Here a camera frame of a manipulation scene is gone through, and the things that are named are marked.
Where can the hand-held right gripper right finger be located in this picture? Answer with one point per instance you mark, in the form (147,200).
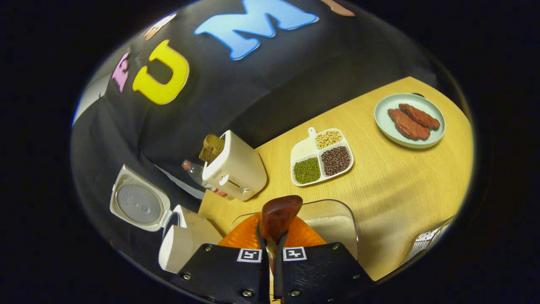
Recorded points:
(320,274)

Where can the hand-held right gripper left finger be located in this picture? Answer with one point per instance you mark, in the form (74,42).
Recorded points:
(223,274)

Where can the clear container of rice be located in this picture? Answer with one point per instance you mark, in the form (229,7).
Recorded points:
(337,230)

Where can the brown wooden spoon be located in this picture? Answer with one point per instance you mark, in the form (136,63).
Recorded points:
(278,215)

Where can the white rice cooker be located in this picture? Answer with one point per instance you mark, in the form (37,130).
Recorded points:
(139,204)

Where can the green mung beans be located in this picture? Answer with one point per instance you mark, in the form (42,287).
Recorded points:
(306,170)

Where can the white toaster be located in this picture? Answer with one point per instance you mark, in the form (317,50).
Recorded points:
(238,169)

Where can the red label water bottle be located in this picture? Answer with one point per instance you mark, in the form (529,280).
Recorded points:
(195,171)

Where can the dark red beans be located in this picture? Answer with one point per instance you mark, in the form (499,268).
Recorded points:
(336,160)

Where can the white divided dish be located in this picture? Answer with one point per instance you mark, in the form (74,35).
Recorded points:
(303,148)

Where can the brown bread slice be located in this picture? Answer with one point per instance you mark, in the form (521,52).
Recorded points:
(211,147)

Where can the yellow soybeans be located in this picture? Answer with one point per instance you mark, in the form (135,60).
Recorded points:
(328,139)

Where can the red meat slice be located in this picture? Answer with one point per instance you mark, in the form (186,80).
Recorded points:
(424,118)
(408,124)

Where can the pale green plate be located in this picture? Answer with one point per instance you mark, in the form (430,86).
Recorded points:
(388,103)

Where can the black backdrop cloth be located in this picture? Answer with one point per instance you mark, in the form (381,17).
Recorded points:
(253,84)

